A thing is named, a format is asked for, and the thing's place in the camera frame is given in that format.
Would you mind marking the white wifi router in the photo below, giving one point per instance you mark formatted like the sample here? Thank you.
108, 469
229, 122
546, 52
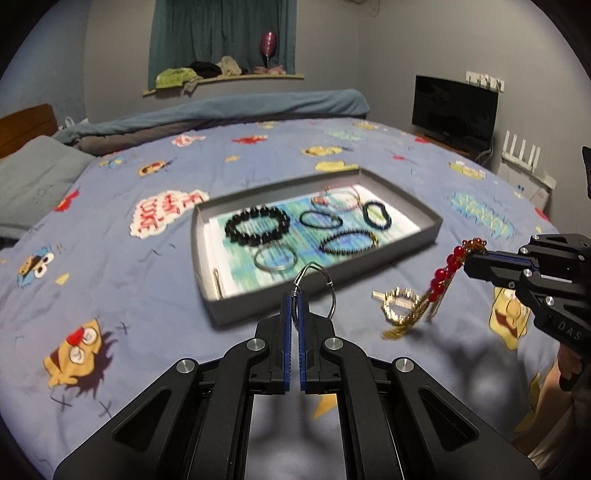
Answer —
519, 152

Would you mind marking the white wall hook rack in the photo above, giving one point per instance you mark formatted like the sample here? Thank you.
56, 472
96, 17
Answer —
485, 81

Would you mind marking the blue folded blanket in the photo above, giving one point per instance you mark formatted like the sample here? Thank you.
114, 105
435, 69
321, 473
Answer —
132, 131

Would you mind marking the pink balloon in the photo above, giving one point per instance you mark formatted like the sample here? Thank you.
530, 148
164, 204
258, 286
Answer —
267, 47

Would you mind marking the cartoon print blue bedsheet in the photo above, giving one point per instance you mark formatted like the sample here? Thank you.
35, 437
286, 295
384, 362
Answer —
99, 298

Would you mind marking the beige cloth on sill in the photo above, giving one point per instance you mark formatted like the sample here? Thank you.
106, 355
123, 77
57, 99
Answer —
229, 67

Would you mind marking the wooden headboard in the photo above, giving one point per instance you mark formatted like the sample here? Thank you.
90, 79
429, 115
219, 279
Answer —
20, 127

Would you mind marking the grey shallow cardboard tray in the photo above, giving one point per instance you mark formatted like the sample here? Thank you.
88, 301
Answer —
350, 222

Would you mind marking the wooden window sill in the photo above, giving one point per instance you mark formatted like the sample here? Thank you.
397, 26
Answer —
229, 79

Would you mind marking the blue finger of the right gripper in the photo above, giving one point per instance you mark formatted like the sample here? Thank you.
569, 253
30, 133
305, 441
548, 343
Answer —
506, 278
507, 260

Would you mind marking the green cloth on sill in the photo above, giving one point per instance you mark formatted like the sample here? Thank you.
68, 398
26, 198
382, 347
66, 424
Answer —
174, 77

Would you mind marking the silver bangle in tray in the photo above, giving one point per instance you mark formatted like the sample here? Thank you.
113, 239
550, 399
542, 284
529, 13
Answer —
275, 258

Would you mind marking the black flat television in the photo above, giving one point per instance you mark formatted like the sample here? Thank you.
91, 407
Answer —
462, 113

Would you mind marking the teal curtain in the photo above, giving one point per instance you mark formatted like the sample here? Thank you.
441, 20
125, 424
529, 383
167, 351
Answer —
183, 32

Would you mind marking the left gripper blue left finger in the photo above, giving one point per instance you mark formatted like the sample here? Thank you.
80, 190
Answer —
193, 421

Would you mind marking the silver wire bangle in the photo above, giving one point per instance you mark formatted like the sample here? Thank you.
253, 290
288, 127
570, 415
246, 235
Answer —
314, 278

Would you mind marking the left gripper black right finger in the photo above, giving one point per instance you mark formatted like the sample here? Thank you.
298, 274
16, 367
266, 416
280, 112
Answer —
397, 421

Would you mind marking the black cloth on sill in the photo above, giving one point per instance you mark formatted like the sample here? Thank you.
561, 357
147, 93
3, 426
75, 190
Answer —
206, 70

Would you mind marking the grey blue pillow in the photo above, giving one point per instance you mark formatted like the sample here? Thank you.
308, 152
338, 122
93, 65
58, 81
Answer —
34, 180

